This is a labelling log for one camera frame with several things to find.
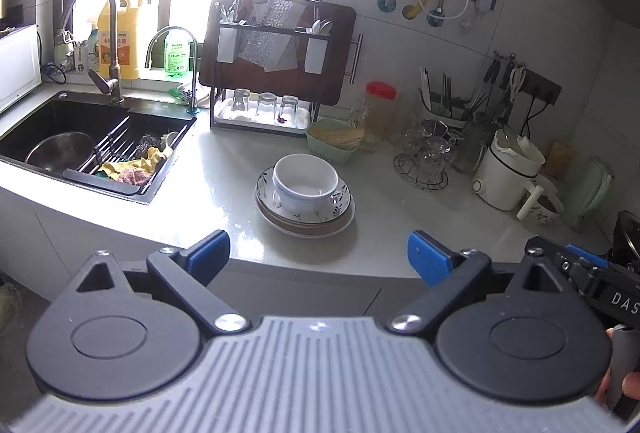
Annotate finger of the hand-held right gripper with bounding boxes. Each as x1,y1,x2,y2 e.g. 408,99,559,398
525,235,611,300

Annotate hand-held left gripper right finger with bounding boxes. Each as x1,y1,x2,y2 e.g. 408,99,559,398
387,230,568,337

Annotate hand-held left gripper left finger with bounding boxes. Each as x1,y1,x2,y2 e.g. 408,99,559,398
72,229,252,337

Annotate small white plate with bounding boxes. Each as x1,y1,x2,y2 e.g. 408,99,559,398
256,193,354,233

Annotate leaf pattern plate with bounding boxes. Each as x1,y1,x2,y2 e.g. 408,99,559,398
256,166,351,224

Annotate pink floral white plate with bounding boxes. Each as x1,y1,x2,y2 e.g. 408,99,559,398
255,196,357,239

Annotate wide white bowl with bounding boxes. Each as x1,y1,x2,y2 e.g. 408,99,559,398
272,154,340,200

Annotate person's right hand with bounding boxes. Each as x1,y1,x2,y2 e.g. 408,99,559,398
594,370,640,411

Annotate black wok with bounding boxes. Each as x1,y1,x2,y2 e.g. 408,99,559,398
609,210,640,273

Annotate floral bowl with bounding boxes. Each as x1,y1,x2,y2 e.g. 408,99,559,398
530,193,565,227

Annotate mint green kettle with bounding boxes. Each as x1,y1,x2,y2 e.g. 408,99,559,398
572,157,615,232

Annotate clear glass cup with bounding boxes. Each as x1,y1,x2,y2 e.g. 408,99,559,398
405,120,431,155
425,136,454,180

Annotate white electric cooker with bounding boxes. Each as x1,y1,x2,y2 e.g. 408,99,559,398
472,128,547,220

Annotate pink cloth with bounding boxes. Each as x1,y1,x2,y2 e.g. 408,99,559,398
117,166,154,187

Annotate yellow cloth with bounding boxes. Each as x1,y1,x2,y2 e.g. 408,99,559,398
97,147,174,180

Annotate tall clear glass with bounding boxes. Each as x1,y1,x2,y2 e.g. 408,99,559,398
452,120,493,174

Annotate sink drain rack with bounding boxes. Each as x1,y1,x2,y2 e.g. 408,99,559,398
64,116,177,195

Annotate textured glass mug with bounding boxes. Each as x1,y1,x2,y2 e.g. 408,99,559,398
350,106,375,148

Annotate pile of wooden toothpicks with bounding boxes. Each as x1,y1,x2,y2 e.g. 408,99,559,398
320,126,370,151

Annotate green plastic basket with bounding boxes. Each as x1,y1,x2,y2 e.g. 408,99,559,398
306,118,368,166

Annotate red lid plastic jar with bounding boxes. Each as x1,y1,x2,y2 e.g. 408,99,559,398
357,82,399,152

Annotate short curved faucet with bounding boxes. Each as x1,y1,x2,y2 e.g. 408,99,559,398
145,26,200,114

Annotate bundle of chopsticks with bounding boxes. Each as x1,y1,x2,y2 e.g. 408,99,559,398
419,66,496,121

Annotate stainless steel basin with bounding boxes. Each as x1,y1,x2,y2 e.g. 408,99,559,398
25,132,96,174

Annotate tall steel faucet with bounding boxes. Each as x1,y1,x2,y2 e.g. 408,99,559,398
59,0,125,104

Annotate green bottle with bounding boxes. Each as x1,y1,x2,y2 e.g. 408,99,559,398
164,27,194,74

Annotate white rack utensil holder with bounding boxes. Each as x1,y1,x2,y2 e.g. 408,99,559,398
304,36,324,74
217,27,239,63

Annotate black sink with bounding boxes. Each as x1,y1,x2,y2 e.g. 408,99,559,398
0,90,198,207

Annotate textured clear plastic sheet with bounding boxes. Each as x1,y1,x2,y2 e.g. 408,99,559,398
237,0,302,72

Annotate dark wooden cutting board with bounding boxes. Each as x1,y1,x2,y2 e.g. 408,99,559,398
199,0,362,105

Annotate yellow detergent bottle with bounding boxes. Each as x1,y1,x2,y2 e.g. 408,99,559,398
97,0,149,82

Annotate black dish rack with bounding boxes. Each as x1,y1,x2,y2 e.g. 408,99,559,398
209,0,326,130

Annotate small blue bottle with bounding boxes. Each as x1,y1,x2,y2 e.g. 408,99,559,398
86,17,101,72

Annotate white faucet water filter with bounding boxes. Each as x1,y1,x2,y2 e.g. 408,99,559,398
54,29,76,64

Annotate white appliance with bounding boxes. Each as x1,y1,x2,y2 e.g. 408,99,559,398
0,24,42,112

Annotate black power cable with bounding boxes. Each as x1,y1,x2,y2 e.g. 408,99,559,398
522,96,544,137

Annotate black wall power strip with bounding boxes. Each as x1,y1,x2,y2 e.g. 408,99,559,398
520,68,563,104

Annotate white handled scissors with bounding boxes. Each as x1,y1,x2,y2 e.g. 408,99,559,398
509,67,527,104

